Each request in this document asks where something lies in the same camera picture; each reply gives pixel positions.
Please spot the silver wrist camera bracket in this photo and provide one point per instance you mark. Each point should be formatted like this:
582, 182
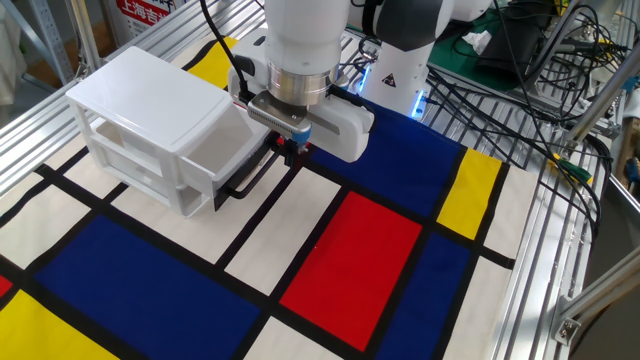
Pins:
272, 112

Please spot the black box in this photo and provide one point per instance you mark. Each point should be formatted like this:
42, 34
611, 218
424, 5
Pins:
510, 45

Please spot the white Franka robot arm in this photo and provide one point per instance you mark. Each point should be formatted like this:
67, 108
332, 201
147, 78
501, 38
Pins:
305, 35

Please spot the grey perforated shelf post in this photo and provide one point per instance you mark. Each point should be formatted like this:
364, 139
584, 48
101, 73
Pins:
47, 35

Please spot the thin metal upright post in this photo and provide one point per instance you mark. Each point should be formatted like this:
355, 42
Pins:
85, 35

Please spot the slanted aluminium frame post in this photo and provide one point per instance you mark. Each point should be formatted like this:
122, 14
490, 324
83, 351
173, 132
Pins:
605, 95

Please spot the white plain closed drawer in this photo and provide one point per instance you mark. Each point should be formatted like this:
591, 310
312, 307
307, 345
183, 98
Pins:
192, 201

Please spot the red and white sign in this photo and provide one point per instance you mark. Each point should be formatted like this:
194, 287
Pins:
145, 12

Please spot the white crumpled paper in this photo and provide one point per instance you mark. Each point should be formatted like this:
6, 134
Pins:
477, 41

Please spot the aluminium brace with bracket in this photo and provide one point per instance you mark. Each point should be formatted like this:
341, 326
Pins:
595, 295

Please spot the green mat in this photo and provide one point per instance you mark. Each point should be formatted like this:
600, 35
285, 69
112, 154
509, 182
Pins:
450, 55

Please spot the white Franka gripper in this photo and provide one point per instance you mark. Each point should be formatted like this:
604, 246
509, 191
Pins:
350, 130

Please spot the Mondrian pattern tablecloth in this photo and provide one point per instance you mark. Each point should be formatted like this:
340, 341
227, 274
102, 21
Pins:
350, 270

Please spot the white plastic drawer cabinet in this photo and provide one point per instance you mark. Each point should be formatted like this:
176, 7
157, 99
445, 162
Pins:
150, 95

